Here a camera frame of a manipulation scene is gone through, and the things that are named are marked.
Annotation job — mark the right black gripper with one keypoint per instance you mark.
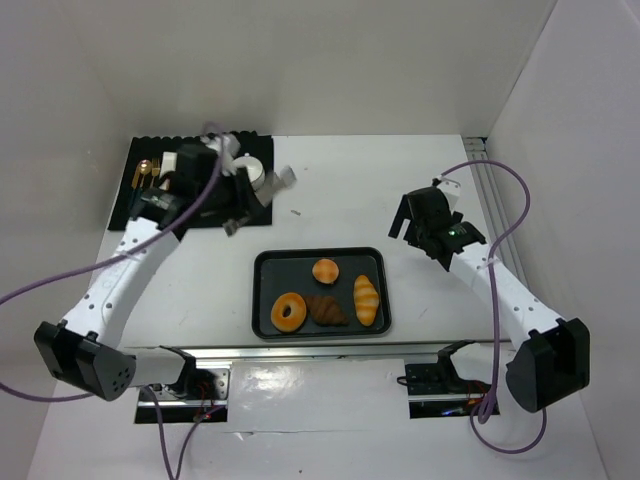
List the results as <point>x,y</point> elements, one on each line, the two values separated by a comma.
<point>412,220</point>

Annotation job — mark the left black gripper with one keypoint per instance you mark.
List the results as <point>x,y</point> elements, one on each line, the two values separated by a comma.
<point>245,198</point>

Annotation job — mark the yellow striped croissant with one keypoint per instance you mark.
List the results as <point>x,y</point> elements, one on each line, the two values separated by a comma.
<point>366,300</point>

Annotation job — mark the metal tongs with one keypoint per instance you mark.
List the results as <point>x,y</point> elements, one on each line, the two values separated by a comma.
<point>272,187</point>

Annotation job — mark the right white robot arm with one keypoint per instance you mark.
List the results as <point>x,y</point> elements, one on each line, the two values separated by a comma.
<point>552,359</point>

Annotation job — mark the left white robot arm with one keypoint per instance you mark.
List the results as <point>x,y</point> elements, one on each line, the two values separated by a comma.
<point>83,348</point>

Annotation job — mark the black placemat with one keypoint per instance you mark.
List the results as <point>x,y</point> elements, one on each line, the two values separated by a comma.
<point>252,144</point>

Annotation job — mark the white cup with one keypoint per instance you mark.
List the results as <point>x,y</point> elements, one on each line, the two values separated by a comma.
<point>254,167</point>

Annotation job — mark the white square plate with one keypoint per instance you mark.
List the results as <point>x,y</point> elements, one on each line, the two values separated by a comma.
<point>168,163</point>

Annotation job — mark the gold fork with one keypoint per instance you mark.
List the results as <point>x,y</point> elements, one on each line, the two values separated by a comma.
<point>155,171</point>

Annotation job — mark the gold spoon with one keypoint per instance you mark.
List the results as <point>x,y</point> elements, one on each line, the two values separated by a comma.
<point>143,169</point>

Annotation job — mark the round orange bun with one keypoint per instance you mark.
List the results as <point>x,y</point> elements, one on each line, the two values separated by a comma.
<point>325,271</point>

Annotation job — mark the black baking tray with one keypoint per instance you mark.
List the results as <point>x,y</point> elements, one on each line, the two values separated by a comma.
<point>277,272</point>

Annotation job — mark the chocolate croissant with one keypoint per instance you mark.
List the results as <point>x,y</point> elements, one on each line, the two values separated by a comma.
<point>325,311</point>

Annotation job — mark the glazed donut lower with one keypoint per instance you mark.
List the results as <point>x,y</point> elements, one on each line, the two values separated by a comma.
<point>288,312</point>

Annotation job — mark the aluminium rail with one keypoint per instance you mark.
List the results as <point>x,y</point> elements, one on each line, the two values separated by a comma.
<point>493,208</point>

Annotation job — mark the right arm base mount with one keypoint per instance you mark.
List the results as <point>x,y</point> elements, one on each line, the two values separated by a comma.
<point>435,390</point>

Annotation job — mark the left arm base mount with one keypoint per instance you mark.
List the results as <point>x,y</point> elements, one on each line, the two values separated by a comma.
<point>205,398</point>

